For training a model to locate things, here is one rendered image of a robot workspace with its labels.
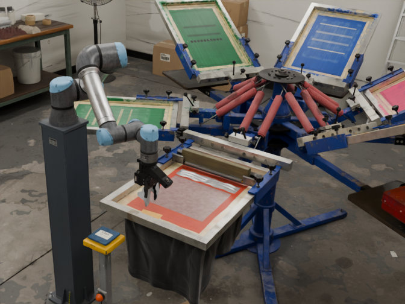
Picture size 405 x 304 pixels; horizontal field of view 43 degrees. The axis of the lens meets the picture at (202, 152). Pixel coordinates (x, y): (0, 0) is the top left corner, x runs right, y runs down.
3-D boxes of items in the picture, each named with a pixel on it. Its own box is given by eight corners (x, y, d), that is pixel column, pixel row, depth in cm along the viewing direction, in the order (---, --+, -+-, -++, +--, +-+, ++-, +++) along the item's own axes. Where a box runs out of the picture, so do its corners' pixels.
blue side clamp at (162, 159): (163, 172, 282) (163, 161, 278) (155, 170, 284) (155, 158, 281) (191, 152, 305) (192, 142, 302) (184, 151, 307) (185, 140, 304)
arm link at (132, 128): (117, 120, 222) (128, 129, 214) (141, 116, 228) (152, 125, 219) (117, 136, 226) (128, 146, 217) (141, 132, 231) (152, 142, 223)
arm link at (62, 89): (47, 101, 269) (45, 76, 263) (72, 98, 276) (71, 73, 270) (54, 109, 260) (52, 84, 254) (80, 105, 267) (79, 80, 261)
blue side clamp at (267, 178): (255, 204, 258) (257, 192, 255) (246, 201, 260) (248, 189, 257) (278, 180, 281) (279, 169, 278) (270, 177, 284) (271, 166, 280)
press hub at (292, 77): (273, 265, 365) (300, 82, 305) (225, 245, 381) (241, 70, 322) (293, 237, 395) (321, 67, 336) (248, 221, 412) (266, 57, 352)
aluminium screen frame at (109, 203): (205, 251, 220) (206, 243, 218) (99, 207, 245) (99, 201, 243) (276, 177, 282) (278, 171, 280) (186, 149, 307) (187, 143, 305)
